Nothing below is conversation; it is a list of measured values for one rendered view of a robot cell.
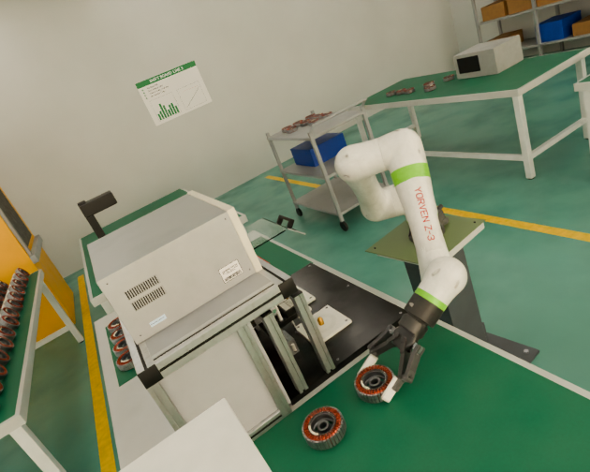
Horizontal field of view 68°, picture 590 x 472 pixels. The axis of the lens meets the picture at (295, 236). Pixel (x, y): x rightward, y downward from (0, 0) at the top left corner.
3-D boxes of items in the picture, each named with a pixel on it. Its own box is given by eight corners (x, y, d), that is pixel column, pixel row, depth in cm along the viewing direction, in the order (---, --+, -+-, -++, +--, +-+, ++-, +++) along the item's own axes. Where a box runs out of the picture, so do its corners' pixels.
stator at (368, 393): (382, 366, 127) (378, 357, 125) (405, 388, 117) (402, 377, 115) (350, 388, 124) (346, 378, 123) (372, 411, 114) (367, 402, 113)
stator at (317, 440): (330, 407, 121) (326, 397, 119) (355, 429, 111) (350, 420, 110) (298, 434, 116) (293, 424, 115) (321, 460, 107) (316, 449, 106)
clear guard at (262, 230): (278, 223, 186) (273, 211, 184) (306, 234, 165) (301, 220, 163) (211, 262, 175) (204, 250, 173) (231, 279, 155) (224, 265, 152)
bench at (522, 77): (419, 136, 568) (404, 79, 539) (599, 135, 377) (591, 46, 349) (366, 166, 539) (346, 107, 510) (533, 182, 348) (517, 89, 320)
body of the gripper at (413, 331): (435, 331, 118) (416, 361, 118) (415, 318, 126) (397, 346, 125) (419, 320, 115) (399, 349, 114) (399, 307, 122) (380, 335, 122)
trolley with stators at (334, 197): (340, 191, 496) (309, 104, 457) (400, 202, 408) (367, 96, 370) (297, 215, 476) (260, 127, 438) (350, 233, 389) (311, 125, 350)
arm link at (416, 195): (395, 183, 134) (433, 173, 132) (394, 192, 145) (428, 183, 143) (427, 300, 127) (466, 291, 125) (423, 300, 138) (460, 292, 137)
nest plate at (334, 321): (328, 307, 160) (327, 304, 160) (352, 322, 147) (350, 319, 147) (295, 330, 155) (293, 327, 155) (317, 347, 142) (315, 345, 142)
